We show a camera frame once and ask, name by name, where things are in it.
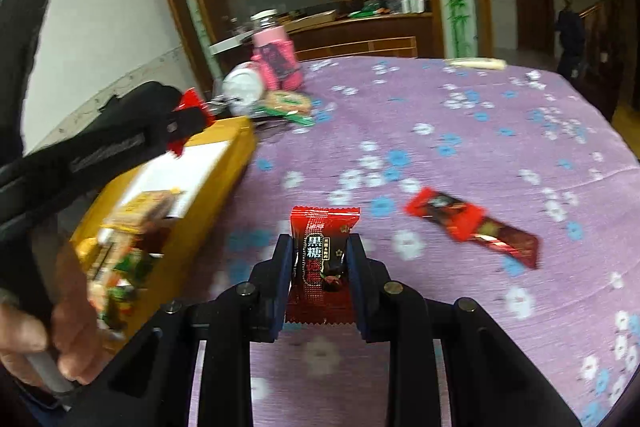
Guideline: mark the dark red candy packet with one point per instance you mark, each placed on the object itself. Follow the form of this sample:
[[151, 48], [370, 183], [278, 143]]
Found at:
[[320, 227]]

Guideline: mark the long white packet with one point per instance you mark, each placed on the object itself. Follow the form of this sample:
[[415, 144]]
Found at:
[[475, 63]]

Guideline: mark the pink knitted-sleeve bottle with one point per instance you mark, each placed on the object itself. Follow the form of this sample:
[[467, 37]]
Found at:
[[272, 52]]

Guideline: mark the person's left hand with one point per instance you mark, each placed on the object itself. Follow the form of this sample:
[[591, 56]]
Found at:
[[75, 322]]

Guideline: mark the red and brown candy packet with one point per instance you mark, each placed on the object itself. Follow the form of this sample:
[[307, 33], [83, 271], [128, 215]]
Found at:
[[465, 217]]

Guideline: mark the bright red candy packet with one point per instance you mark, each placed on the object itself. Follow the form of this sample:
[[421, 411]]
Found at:
[[190, 99]]

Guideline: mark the white round container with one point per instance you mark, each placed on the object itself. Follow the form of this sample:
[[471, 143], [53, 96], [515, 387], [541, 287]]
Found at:
[[242, 87]]

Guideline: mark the row of small white bottles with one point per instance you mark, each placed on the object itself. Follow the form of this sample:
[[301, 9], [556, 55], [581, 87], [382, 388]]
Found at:
[[412, 4]]

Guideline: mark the purple floral tablecloth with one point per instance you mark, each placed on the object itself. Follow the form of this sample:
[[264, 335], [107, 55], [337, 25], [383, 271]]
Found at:
[[450, 147]]

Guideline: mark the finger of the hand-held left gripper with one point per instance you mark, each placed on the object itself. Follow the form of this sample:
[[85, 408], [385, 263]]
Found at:
[[145, 112]]

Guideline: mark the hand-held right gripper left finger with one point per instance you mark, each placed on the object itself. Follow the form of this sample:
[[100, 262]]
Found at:
[[285, 292]]

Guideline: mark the white foam box yellow tape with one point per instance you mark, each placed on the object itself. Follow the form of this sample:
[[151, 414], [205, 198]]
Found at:
[[220, 162]]

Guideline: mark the round cracker packet green trim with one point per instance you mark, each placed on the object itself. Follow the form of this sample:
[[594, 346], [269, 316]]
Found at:
[[287, 103]]

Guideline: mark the wooden stair railing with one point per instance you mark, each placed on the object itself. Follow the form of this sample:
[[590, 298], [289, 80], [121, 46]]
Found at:
[[605, 37]]

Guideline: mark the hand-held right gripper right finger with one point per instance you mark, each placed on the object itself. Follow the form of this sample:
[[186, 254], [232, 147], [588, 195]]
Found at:
[[357, 292]]

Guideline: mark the brown wooden door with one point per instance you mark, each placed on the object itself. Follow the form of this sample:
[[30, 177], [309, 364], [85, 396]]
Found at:
[[532, 2]]

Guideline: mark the green snack packet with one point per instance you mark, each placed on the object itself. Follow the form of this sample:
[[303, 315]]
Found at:
[[132, 269]]

